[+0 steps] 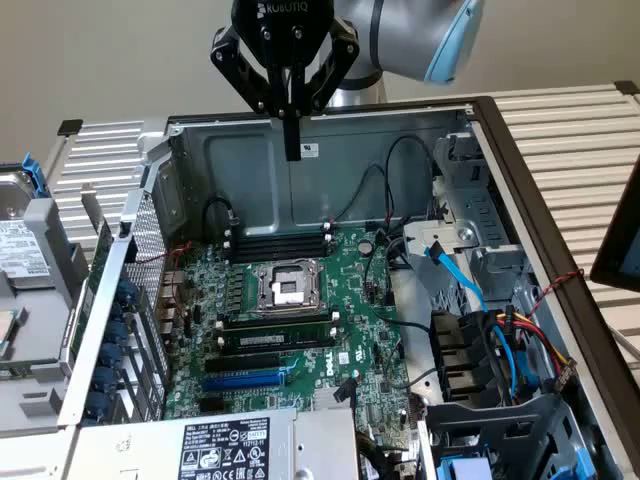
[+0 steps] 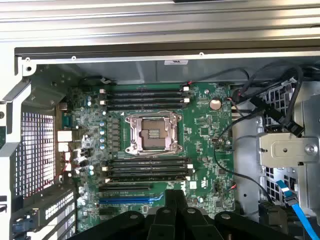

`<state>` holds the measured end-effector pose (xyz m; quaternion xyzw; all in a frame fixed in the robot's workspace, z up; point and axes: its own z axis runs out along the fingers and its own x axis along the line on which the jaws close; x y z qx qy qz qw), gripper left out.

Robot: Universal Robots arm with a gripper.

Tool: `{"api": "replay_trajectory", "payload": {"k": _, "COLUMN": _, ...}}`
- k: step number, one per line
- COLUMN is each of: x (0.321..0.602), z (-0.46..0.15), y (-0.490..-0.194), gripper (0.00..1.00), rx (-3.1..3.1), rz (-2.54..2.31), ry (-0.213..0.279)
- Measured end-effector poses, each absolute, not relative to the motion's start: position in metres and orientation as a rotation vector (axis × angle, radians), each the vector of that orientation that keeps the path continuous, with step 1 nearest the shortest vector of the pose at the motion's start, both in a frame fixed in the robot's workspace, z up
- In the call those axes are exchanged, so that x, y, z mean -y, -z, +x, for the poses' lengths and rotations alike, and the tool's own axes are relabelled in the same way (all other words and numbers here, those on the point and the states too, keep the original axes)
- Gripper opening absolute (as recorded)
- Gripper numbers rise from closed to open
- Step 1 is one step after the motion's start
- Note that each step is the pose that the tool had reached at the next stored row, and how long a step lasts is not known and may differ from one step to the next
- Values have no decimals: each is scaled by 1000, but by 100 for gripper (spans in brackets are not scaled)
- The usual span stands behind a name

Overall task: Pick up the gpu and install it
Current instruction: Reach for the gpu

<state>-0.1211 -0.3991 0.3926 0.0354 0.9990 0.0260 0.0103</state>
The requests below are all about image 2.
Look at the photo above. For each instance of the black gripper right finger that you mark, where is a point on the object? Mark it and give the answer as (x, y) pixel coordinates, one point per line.
(195, 225)

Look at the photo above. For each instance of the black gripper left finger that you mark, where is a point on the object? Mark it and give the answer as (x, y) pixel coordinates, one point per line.
(162, 225)

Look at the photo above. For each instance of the blue expansion slot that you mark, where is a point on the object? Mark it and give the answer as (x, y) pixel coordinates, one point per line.
(125, 200)

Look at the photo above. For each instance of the long black expansion slot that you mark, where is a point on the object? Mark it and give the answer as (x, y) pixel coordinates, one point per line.
(125, 187)

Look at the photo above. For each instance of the black RAM slot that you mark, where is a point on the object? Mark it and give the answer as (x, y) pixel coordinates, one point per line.
(150, 87)
(150, 167)
(108, 180)
(150, 107)
(150, 173)
(150, 94)
(150, 161)
(150, 100)

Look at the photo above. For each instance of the silver socket locking lever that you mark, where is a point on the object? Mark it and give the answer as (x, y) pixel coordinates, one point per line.
(160, 155)
(150, 111)

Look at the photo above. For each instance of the green motherboard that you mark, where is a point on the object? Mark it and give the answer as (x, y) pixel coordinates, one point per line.
(205, 140)

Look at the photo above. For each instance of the silver CPU socket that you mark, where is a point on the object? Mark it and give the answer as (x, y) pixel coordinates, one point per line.
(153, 133)

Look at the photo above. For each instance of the perforated metal slot cover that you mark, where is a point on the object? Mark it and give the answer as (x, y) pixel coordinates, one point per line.
(60, 206)

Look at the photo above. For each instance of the silver USB port block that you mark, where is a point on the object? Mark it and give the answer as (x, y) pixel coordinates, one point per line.
(67, 156)
(63, 147)

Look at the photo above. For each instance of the silver coin battery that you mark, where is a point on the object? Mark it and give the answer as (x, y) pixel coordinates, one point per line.
(215, 103)

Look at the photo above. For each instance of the silver network port block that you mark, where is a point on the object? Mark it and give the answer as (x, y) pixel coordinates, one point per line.
(64, 136)

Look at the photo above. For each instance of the blue card retention clip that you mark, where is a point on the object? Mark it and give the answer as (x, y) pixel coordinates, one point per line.
(22, 223)

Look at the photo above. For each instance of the grey open PC case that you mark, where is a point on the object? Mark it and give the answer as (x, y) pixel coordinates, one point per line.
(140, 71)

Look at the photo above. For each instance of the white case sticker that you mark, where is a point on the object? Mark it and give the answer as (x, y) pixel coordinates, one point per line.
(176, 62)

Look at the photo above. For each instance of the silver disk bay bracket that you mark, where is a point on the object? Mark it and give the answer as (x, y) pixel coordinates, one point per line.
(285, 150)

